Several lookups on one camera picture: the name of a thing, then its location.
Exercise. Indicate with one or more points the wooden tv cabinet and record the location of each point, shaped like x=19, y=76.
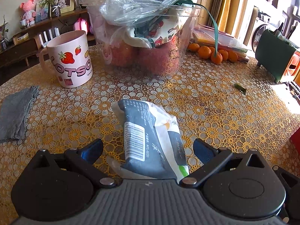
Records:
x=23, y=51

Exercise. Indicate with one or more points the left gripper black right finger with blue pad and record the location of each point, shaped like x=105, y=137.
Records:
x=213, y=161

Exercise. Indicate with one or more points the white blue tissue pack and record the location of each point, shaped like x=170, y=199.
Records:
x=153, y=147

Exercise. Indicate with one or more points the grey folded cloth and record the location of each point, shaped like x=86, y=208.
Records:
x=14, y=113

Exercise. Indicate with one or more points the yellow curtain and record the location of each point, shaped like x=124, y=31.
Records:
x=227, y=14

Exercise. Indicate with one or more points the pink strawberry mug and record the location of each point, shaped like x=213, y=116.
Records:
x=67, y=57

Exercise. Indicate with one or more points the orange mandarin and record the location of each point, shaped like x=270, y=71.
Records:
x=204, y=52
x=232, y=56
x=216, y=58
x=193, y=47

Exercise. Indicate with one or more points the photo frame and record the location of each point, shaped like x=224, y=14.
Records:
x=61, y=7

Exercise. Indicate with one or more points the white router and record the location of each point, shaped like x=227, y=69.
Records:
x=48, y=35

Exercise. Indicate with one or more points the pink plush toy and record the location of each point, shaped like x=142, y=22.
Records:
x=29, y=12

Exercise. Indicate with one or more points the red white cardboard box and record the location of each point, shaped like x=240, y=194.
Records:
x=295, y=140

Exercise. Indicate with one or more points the small potted grass plant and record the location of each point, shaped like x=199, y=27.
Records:
x=52, y=3

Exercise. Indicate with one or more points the white washing machine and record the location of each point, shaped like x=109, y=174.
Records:
x=261, y=19

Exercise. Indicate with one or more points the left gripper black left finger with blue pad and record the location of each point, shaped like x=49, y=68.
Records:
x=82, y=161

